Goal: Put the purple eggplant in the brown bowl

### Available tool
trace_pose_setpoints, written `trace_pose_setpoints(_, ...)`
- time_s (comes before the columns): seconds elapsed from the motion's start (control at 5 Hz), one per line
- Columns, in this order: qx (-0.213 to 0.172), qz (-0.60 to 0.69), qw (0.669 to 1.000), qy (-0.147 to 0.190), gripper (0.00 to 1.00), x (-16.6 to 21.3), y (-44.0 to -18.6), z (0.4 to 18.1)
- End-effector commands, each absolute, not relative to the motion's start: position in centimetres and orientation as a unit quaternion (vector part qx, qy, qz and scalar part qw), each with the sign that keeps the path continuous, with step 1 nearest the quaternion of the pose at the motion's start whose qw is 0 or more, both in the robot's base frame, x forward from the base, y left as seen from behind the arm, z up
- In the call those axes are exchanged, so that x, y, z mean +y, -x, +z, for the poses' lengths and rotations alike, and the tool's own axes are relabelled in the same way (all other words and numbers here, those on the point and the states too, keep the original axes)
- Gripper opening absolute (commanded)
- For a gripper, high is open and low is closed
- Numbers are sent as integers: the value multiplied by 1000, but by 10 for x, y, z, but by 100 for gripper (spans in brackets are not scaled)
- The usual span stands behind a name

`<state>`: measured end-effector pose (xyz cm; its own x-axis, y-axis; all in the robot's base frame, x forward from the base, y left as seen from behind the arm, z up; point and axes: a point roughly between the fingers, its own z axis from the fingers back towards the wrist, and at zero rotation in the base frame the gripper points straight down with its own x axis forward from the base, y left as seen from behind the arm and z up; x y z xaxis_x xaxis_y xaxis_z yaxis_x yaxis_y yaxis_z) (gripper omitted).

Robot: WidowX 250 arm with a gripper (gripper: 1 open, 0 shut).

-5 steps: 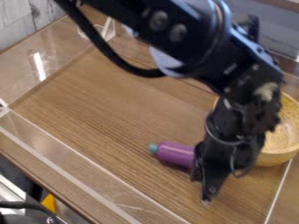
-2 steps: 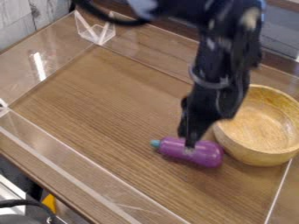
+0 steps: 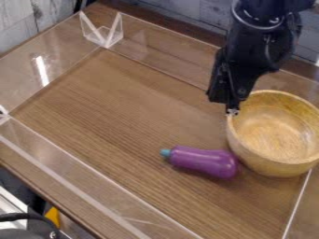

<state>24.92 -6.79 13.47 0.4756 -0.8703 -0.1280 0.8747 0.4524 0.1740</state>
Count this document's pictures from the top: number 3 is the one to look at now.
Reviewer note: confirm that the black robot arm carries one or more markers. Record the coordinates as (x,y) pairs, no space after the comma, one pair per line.
(269,9)

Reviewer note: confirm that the yellow label on device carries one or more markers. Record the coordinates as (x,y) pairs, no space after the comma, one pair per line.
(52,214)

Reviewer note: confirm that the clear acrylic tray wall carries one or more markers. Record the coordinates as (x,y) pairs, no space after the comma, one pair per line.
(91,198)

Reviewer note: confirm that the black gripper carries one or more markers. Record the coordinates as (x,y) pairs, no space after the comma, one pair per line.
(257,49)

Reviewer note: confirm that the purple toy eggplant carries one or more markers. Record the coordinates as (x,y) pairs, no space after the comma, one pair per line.
(217,162)

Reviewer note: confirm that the brown wooden bowl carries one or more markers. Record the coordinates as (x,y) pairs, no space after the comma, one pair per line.
(274,134)

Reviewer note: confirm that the clear acrylic corner bracket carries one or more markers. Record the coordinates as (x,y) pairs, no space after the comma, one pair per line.
(104,36)

